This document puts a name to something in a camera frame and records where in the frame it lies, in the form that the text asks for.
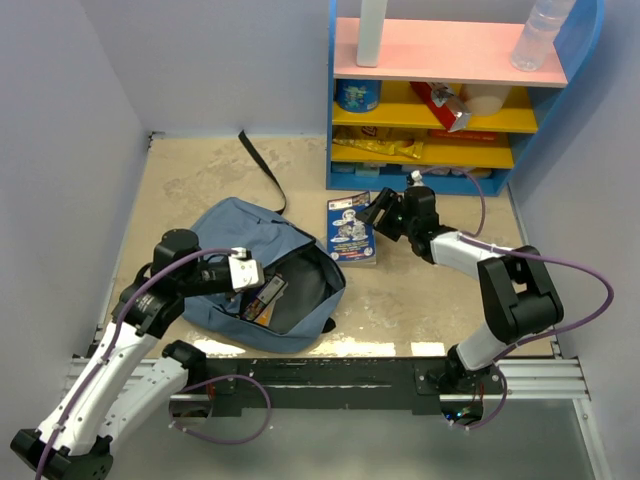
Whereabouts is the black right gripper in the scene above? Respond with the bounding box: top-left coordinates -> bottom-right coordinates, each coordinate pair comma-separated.
354,188 -> 416,242

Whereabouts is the purple book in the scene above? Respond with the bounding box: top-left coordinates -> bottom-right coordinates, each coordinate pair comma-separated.
241,274 -> 288,324

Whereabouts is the orange treehouse book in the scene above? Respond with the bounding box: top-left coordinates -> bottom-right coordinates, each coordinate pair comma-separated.
254,306 -> 274,327

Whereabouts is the blue bottom book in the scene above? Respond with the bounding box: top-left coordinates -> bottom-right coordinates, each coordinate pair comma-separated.
326,192 -> 376,266

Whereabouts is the blue fabric backpack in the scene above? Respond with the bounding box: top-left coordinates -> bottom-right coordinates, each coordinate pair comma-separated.
179,129 -> 347,354

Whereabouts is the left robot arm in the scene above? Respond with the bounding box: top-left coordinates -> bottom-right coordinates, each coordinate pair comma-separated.
11,229 -> 263,479

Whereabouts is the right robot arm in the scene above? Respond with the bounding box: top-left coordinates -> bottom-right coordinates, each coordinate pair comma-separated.
356,186 -> 564,393

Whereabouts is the yellow chips bag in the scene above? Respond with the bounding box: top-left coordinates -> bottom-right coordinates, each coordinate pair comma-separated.
332,125 -> 426,159

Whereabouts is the red flat box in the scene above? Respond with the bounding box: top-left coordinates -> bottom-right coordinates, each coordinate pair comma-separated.
428,129 -> 499,142

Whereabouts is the red silver snack box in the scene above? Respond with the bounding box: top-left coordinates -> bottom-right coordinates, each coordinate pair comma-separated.
409,81 -> 472,132

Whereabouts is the blue wooden shelf unit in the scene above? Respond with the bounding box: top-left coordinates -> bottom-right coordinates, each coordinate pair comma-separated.
326,1 -> 605,196

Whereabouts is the blue snack can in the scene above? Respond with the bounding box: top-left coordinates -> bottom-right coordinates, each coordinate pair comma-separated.
335,79 -> 382,113

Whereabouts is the white round container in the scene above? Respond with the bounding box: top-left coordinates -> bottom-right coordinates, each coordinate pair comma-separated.
460,84 -> 512,116

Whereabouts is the white tall bottle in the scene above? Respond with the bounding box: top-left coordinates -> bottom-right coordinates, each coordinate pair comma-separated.
356,0 -> 388,68

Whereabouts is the clear plastic water bottle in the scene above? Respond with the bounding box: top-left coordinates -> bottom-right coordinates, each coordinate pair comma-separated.
510,0 -> 576,72

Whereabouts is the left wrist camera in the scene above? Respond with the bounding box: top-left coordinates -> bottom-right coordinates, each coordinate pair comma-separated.
228,256 -> 264,292

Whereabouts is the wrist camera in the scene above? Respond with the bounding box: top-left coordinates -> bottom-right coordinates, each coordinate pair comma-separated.
407,170 -> 425,187
228,256 -> 264,292

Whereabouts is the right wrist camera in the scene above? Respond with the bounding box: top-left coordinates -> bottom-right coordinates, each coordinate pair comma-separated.
407,170 -> 425,187

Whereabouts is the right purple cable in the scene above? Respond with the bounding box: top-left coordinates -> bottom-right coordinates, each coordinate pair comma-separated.
419,167 -> 615,431

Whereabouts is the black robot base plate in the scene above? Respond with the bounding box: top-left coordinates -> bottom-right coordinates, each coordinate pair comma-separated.
177,357 -> 503,417

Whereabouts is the aluminium rail frame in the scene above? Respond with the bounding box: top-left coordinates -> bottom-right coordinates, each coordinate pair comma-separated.
61,343 -> 611,479

